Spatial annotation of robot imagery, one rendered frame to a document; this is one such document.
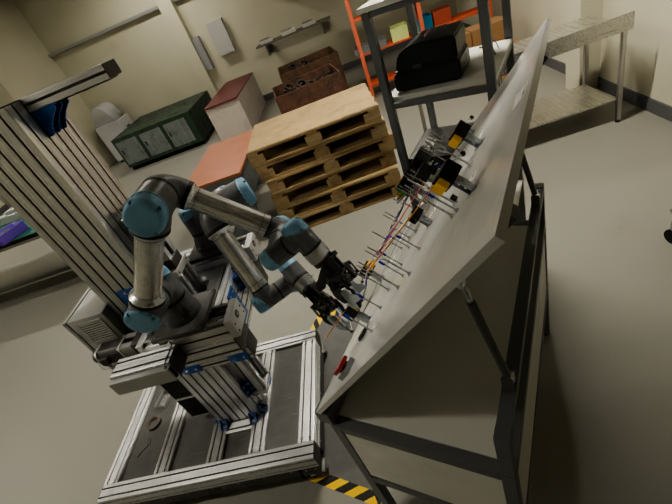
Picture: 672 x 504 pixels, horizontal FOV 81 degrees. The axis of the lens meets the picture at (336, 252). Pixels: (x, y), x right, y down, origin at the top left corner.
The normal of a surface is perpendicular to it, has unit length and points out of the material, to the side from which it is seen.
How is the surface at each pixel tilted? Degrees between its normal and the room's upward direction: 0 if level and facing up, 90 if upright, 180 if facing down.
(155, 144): 90
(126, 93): 90
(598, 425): 0
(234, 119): 90
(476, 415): 0
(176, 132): 90
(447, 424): 0
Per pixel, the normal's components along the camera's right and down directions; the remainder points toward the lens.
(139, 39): 0.03, 0.58
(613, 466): -0.33, -0.76
